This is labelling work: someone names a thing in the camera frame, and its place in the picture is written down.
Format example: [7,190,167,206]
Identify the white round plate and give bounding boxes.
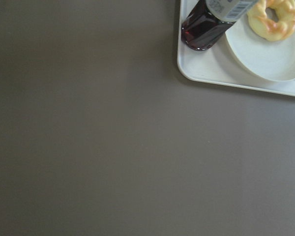
[226,15,295,82]

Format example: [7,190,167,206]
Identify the cream rabbit tray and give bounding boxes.
[176,0,295,99]

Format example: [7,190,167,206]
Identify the twisted glazed donut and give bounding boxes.
[247,0,295,42]

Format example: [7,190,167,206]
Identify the dark tea bottle on tray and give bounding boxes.
[181,0,257,51]

